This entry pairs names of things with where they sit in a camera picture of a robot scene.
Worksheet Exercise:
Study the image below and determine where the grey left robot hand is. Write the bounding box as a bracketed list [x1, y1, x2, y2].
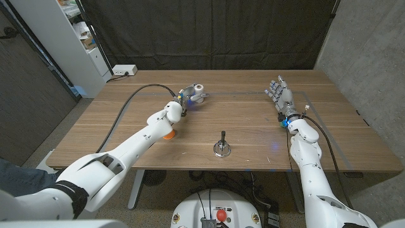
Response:
[173, 83, 210, 110]

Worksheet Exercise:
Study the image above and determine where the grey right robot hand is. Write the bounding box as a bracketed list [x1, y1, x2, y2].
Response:
[265, 75, 300, 123]

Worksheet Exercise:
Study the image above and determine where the white string spool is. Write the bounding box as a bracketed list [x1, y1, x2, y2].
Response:
[194, 83, 205, 103]

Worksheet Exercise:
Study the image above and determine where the black backdrop curtain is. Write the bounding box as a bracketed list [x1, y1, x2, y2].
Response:
[78, 0, 341, 71]

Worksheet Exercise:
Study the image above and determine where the white power strip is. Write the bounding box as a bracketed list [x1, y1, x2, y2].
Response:
[112, 64, 139, 77]

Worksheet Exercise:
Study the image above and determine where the black round grille disc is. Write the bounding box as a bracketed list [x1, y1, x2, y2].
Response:
[142, 170, 168, 187]

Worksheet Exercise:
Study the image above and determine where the grey table leg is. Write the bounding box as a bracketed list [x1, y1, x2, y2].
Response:
[286, 172, 307, 215]
[127, 170, 146, 210]

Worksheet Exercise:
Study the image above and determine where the black backdrop stand pole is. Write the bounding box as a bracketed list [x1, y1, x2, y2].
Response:
[74, 0, 115, 76]

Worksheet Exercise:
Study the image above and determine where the cardboard box on shelf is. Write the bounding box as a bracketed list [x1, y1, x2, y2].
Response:
[80, 34, 97, 51]

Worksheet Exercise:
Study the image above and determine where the white robot torso base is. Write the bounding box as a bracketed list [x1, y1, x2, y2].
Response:
[170, 189, 263, 228]

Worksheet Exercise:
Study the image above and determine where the black floor power strip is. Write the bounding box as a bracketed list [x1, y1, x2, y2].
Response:
[264, 210, 281, 228]

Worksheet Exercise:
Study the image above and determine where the white shelf cabinet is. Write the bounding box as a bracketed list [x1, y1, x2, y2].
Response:
[9, 0, 113, 99]

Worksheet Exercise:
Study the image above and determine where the person's leg in jeans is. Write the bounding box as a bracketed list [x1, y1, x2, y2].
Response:
[0, 158, 64, 198]

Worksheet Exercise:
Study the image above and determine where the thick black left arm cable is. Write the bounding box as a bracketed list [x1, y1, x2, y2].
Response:
[96, 83, 177, 154]

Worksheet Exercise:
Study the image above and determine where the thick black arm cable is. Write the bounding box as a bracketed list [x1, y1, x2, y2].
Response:
[96, 83, 177, 154]
[302, 114, 354, 210]

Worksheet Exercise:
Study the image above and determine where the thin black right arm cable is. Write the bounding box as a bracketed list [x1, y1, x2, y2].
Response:
[285, 128, 294, 172]

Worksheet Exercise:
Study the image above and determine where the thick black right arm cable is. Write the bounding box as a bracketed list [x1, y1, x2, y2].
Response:
[302, 114, 354, 210]

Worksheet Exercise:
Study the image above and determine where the black floor cable bundle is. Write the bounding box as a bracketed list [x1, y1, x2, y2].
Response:
[189, 170, 270, 208]

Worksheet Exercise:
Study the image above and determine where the black door handle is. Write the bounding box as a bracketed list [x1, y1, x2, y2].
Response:
[0, 27, 19, 41]

